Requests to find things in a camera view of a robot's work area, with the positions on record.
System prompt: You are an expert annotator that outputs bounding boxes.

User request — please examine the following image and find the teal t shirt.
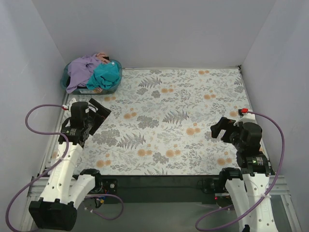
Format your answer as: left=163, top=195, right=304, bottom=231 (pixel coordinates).
left=86, top=61, right=121, bottom=90

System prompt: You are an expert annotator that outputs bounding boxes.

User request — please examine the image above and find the teal plastic laundry basket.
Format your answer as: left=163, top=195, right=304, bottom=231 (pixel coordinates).
left=60, top=59, right=122, bottom=95

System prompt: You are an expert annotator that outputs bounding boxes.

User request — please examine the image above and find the lilac t shirt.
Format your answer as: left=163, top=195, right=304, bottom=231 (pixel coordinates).
left=66, top=55, right=102, bottom=93

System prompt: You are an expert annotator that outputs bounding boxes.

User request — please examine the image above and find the floral table mat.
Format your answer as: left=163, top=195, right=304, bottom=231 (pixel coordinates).
left=74, top=68, right=250, bottom=175

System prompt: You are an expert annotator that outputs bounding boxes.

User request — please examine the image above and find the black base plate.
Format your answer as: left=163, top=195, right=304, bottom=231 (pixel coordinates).
left=89, top=175, right=228, bottom=204

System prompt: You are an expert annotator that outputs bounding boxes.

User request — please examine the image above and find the pink t shirt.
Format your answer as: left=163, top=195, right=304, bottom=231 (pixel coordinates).
left=96, top=52, right=110, bottom=64

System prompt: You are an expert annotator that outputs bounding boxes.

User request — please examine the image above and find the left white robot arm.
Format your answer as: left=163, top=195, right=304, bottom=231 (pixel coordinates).
left=28, top=99, right=111, bottom=231

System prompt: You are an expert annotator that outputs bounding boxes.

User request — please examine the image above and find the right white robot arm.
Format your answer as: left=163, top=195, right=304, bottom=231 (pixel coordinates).
left=211, top=117, right=278, bottom=232

